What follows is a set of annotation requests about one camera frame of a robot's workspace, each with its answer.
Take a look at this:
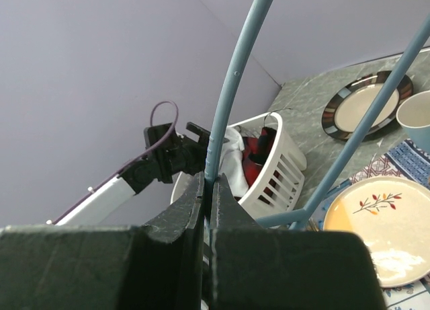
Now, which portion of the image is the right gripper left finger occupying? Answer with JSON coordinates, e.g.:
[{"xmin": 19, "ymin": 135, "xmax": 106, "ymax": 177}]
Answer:
[{"xmin": 1, "ymin": 174, "xmax": 204, "ymax": 309}]

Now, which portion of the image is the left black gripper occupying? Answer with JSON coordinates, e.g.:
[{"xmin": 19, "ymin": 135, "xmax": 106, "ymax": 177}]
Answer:
[{"xmin": 144, "ymin": 122, "xmax": 210, "ymax": 184}]

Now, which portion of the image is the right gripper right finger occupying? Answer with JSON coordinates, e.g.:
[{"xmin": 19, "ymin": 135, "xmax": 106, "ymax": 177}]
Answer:
[{"xmin": 211, "ymin": 176, "xmax": 386, "ymax": 309}]

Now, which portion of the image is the white cloth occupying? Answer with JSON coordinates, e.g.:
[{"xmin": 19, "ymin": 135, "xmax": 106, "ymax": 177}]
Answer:
[{"xmin": 219, "ymin": 126, "xmax": 249, "ymax": 199}]

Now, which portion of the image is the red plaid garment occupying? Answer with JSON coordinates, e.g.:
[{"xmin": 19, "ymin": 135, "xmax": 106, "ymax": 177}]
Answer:
[{"xmin": 242, "ymin": 127, "xmax": 277, "ymax": 187}]

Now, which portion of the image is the dark blue hanger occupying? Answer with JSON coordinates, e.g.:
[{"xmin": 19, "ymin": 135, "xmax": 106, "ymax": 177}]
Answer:
[{"xmin": 204, "ymin": 0, "xmax": 429, "ymax": 230}]

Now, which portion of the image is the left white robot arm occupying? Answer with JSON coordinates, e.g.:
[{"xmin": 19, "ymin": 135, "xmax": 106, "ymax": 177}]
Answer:
[{"xmin": 47, "ymin": 122, "xmax": 210, "ymax": 225}]

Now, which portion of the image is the white plastic laundry basket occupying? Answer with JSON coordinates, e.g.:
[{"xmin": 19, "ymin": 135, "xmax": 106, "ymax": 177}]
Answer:
[{"xmin": 169, "ymin": 111, "xmax": 306, "ymax": 229}]

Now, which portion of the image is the dark rimmed striped plate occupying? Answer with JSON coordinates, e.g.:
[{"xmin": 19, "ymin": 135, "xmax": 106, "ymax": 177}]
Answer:
[{"xmin": 321, "ymin": 71, "xmax": 414, "ymax": 141}]

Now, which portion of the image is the cream and yellow plate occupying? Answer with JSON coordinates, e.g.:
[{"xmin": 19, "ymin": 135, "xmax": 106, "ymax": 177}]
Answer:
[{"xmin": 322, "ymin": 176, "xmax": 429, "ymax": 288}]

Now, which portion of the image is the blue ceramic mug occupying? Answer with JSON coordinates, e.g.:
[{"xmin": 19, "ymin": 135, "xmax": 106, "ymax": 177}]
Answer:
[{"xmin": 396, "ymin": 90, "xmax": 429, "ymax": 148}]

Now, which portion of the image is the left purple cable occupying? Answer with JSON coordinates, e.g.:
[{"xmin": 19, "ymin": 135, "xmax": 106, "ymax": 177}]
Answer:
[{"xmin": 53, "ymin": 101, "xmax": 179, "ymax": 223}]

